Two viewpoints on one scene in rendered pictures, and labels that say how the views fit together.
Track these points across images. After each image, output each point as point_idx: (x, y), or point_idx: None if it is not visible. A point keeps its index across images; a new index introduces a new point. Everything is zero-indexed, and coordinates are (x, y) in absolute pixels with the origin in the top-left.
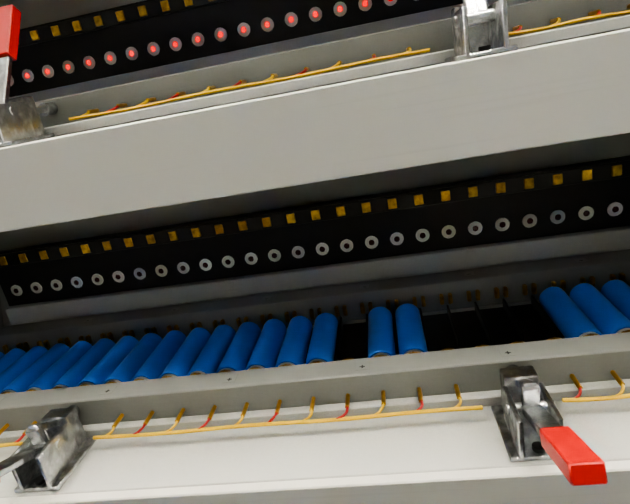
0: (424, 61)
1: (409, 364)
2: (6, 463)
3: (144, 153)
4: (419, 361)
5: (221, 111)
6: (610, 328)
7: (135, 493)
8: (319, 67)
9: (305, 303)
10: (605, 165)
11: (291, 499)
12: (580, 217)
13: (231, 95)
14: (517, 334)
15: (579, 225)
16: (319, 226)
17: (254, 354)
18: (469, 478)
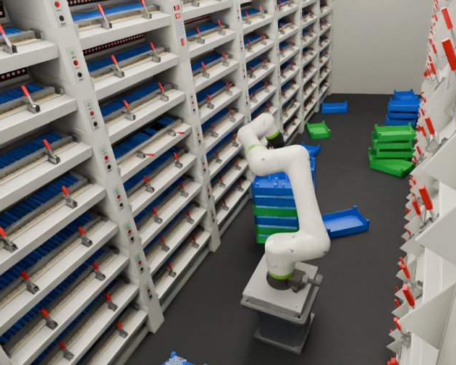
0: (158, 99)
1: (161, 132)
2: (146, 153)
3: (148, 116)
4: (161, 132)
5: (153, 111)
6: (169, 123)
7: (153, 153)
8: (146, 100)
9: (134, 131)
10: None
11: (163, 147)
12: None
13: (144, 106)
14: (159, 127)
15: None
16: None
17: (142, 138)
18: (172, 139)
